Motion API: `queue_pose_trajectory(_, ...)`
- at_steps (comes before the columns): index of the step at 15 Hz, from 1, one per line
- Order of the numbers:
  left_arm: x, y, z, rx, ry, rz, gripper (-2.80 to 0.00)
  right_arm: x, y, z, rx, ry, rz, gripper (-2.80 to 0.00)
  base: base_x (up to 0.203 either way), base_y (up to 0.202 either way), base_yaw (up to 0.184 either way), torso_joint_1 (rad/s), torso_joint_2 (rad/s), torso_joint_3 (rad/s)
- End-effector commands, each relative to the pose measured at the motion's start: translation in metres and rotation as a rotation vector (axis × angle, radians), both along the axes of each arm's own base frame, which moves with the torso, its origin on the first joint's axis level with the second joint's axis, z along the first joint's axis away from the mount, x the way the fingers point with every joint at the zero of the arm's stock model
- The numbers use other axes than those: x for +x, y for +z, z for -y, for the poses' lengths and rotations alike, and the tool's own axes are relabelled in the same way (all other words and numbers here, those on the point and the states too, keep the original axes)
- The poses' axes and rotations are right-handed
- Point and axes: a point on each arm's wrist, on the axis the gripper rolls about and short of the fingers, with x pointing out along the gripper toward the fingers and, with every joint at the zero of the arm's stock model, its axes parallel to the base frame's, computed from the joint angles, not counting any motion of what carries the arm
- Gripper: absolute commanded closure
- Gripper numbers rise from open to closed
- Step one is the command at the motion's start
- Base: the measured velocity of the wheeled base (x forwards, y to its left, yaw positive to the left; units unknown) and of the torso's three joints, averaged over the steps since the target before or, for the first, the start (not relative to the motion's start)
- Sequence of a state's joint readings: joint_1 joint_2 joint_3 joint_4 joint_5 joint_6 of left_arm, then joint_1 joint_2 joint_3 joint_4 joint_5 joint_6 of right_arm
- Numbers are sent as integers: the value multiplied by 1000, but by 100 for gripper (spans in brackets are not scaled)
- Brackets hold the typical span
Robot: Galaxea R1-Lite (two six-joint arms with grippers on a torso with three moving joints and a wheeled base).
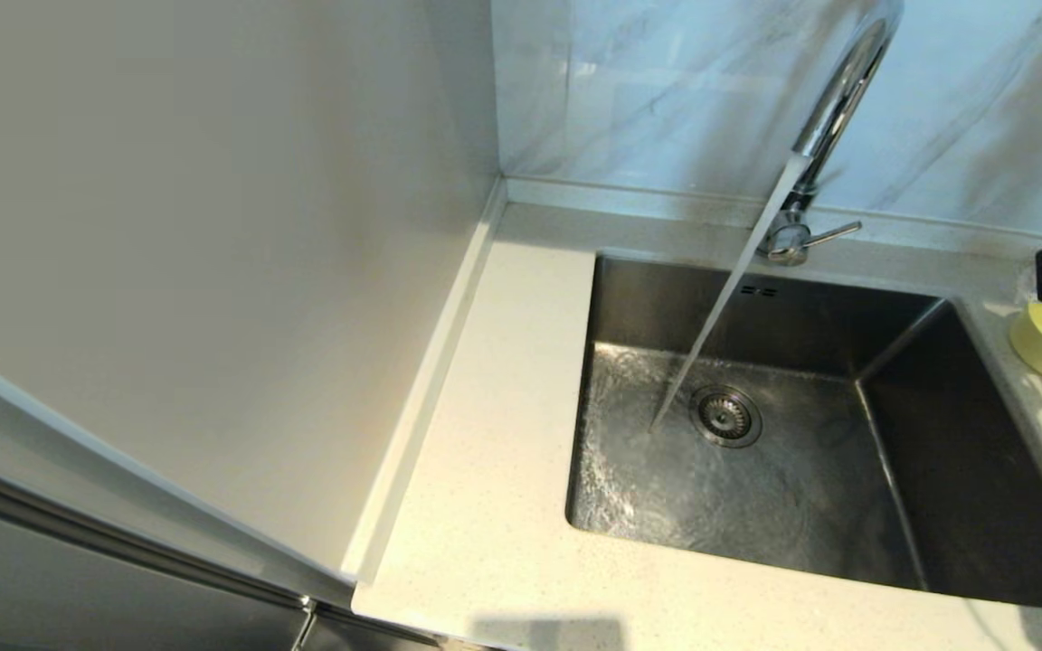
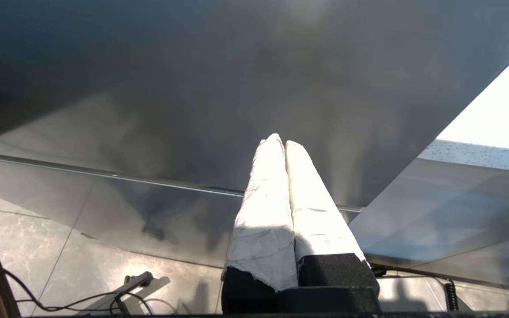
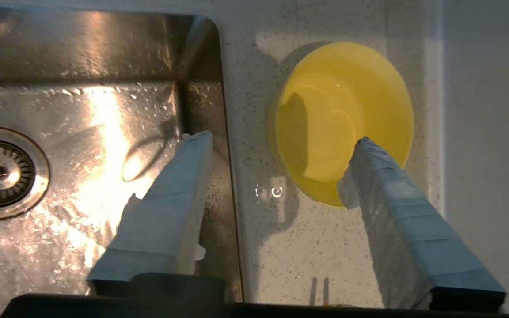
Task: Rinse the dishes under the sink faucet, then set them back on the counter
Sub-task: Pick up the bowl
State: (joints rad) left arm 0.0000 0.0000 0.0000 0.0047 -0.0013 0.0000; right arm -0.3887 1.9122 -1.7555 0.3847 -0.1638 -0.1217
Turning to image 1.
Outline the stainless steel sink basin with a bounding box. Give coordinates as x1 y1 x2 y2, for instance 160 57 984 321
564 253 1042 609

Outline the speckled counter upstand strip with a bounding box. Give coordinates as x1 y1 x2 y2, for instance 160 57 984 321
340 179 508 584
501 176 1042 265

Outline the round metal drain strainer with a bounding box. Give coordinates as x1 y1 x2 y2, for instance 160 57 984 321
688 385 763 449

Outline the running water stream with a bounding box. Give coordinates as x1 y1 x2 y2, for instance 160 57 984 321
648 154 813 433

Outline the steel cabinet handle rail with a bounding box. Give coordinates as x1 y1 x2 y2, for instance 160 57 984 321
0 448 319 651

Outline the chrome gooseneck faucet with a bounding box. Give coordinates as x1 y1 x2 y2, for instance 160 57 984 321
756 0 904 268

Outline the tall grey cabinet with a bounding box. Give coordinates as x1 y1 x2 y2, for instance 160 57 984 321
0 0 504 651

